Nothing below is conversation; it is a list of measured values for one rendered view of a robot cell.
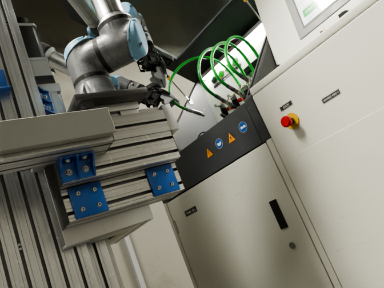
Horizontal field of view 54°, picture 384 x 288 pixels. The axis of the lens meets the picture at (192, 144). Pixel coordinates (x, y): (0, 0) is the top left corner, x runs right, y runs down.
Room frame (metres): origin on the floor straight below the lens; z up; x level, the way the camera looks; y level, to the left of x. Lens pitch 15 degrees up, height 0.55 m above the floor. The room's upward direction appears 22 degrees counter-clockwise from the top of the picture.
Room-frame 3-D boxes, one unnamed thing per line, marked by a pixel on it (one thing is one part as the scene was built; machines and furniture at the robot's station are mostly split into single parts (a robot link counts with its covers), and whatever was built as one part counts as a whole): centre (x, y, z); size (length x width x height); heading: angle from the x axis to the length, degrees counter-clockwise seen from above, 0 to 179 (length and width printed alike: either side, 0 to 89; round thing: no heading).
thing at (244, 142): (1.52, -0.03, 0.87); 0.62 x 0.04 x 0.16; 44
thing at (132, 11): (1.37, 0.06, 1.52); 0.11 x 0.11 x 0.08; 82
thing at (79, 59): (1.07, 0.21, 1.20); 0.13 x 0.12 x 0.14; 82
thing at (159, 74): (1.45, 0.02, 1.25); 0.06 x 0.03 x 0.09; 134
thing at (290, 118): (1.16, -0.31, 0.80); 0.05 x 0.04 x 0.05; 44
